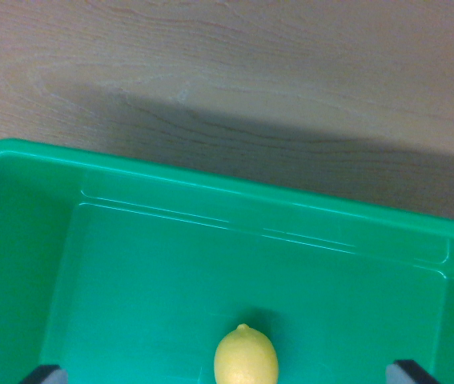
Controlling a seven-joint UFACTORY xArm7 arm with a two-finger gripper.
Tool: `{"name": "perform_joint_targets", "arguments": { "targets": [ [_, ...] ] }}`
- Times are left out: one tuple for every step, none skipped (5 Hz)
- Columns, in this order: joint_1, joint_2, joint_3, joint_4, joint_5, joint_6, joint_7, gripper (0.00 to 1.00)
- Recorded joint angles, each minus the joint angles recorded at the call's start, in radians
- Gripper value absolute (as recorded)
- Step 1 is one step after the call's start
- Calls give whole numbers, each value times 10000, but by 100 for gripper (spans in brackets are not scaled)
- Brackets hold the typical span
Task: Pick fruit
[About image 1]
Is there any yellow lemon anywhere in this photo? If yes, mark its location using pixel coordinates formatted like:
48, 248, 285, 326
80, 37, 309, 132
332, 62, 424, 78
213, 323, 279, 384

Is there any green plastic bin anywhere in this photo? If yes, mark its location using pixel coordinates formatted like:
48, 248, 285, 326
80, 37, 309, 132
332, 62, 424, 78
0, 138, 454, 384

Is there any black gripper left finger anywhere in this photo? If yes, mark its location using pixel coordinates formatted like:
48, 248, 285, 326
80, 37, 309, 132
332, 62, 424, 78
18, 364, 69, 384

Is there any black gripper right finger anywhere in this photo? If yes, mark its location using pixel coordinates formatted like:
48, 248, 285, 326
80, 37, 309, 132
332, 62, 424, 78
385, 359, 440, 384

